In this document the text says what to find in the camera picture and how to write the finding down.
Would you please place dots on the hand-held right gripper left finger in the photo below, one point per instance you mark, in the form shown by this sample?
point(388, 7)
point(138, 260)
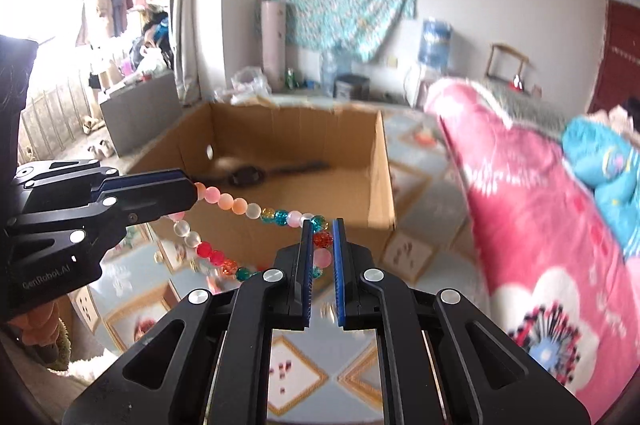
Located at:
point(306, 285)

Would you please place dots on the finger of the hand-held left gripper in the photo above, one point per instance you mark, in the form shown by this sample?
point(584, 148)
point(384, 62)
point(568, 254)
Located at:
point(150, 176)
point(150, 201)

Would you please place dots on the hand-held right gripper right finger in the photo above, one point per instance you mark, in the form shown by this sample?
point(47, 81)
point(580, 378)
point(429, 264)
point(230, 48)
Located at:
point(340, 285)

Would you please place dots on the cardboard box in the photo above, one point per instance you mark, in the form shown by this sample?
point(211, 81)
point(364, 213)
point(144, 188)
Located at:
point(381, 185)

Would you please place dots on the pair of white shoes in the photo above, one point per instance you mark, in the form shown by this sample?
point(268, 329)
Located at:
point(102, 149)

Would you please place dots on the grey cabinet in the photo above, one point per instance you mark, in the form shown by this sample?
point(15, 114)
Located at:
point(140, 115)

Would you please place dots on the pair of beige slippers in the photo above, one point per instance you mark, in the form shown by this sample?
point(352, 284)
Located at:
point(92, 124)

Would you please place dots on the black wristwatch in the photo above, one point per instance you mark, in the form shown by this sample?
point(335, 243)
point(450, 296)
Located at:
point(245, 176)

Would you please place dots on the fruit print tablecloth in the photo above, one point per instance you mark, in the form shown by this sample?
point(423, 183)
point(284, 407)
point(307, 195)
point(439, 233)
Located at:
point(435, 255)

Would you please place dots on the white fluffy rug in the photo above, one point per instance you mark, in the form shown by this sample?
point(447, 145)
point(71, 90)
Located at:
point(90, 367)

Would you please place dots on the metal balcony railing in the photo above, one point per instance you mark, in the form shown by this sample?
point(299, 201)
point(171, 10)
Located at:
point(55, 115)

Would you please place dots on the pile of clothes and bags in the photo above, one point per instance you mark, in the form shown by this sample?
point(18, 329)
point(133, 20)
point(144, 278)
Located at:
point(152, 45)

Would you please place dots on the clear plastic bag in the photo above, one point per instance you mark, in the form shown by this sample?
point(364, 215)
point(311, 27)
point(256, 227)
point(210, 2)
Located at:
point(250, 81)

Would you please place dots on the green bottle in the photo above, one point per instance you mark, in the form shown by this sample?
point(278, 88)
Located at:
point(289, 79)

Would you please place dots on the grey curtain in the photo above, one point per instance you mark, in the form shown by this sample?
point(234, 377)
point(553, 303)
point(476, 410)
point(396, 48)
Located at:
point(190, 5)

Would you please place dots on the pink rolled mat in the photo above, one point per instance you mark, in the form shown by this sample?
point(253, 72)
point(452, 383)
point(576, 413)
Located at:
point(273, 45)

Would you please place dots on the pink floral blanket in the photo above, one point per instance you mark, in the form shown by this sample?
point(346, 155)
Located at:
point(520, 215)

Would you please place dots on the grey storage box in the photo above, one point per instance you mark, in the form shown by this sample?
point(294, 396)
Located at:
point(352, 87)

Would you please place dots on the clear plastic bottle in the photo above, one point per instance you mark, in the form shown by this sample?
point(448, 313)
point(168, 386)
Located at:
point(332, 72)

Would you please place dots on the white water dispenser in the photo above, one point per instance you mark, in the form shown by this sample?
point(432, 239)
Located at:
point(417, 85)

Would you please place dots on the blue water jug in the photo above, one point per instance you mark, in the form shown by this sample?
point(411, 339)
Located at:
point(435, 42)

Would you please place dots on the blue printed pillow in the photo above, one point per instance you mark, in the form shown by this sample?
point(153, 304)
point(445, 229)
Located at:
point(600, 155)

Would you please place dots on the red door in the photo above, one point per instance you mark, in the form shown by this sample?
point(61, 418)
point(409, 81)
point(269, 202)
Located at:
point(620, 55)

